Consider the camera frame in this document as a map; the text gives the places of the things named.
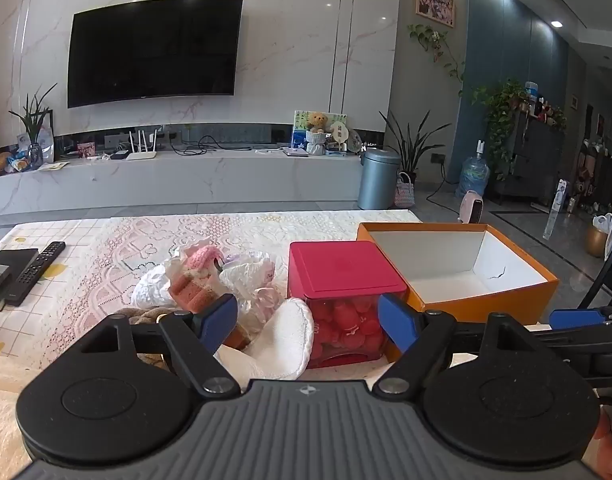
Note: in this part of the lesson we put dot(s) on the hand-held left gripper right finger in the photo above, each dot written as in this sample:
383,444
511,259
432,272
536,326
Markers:
398,322

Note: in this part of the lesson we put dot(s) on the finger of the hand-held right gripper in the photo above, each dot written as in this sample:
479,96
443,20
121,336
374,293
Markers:
576,318
561,342

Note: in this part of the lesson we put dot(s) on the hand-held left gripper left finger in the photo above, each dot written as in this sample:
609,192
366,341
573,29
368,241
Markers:
218,317

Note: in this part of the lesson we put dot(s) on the reddish brown sponge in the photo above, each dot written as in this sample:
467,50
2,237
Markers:
188,300

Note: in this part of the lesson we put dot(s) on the pink knitted toy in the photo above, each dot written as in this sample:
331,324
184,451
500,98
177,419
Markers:
203,256

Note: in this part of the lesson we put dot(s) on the white fluffy pad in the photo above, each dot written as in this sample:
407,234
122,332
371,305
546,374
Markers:
281,335

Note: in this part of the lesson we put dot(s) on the beige plush toy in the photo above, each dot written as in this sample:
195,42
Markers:
143,316

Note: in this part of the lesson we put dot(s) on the orange cardboard box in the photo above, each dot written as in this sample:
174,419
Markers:
486,302

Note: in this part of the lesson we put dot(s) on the red lid clear container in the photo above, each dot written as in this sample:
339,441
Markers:
343,270

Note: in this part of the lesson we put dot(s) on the gold pot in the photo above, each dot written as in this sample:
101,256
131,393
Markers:
597,242

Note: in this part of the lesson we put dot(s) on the white plastic bag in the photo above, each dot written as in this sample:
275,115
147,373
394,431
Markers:
603,222

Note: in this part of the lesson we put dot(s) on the tall clear package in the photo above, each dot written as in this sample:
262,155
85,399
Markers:
556,210

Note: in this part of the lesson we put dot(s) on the woven basket bag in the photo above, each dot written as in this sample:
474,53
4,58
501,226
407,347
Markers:
404,194

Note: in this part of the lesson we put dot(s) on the pink space heater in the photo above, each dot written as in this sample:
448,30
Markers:
470,207

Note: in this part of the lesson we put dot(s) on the white marble television console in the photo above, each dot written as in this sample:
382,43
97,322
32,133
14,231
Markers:
186,180

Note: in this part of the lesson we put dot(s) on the blue grey trash can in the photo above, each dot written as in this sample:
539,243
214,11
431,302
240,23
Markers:
378,180

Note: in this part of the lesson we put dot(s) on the shelf of ornaments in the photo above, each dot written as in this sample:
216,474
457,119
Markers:
593,175

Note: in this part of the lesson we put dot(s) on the blue water jug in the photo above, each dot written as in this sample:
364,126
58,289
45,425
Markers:
473,175

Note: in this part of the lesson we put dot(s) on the dark cabinet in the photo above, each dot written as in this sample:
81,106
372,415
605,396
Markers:
536,155

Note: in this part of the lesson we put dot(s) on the long leaf floor plant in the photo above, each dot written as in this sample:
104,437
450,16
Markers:
411,145

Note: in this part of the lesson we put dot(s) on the white router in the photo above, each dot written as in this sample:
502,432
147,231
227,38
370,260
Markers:
142,156

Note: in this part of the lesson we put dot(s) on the flat grey device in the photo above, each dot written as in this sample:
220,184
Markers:
296,152

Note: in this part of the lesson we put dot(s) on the decorative plate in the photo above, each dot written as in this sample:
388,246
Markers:
354,141

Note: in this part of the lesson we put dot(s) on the black remote control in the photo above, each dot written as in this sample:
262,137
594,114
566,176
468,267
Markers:
36,270

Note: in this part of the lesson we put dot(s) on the round paper fan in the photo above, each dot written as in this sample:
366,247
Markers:
339,132

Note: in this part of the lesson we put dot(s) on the green blue picture board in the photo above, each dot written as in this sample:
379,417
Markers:
300,130

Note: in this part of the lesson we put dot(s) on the black notebook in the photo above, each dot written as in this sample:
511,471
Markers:
16,256

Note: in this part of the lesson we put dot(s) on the teddy bear bouquet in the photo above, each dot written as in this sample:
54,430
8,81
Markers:
317,122

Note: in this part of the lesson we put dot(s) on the bushy pothos plant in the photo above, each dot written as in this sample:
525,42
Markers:
501,110

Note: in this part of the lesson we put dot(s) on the yellow paper sheet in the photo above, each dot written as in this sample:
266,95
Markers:
53,165

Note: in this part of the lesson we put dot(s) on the blue capped bottle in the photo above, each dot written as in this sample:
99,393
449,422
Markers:
531,91

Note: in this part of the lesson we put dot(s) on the cream fuzzy blanket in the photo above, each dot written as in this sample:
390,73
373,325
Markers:
6,410

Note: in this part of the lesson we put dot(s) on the blue snack bag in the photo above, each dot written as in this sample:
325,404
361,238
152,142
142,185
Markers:
20,162

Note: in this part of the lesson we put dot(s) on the green plant in glass vase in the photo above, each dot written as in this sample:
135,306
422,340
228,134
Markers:
33,120

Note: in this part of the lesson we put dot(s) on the hanging pothos vine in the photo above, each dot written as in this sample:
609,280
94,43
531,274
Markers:
433,37

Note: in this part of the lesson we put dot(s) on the wooden framed picture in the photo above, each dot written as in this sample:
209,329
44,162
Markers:
436,5

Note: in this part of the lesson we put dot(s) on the small pink photo frame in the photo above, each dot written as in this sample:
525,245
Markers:
86,150

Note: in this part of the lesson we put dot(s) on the wall mounted television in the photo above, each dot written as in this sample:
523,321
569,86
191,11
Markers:
156,50

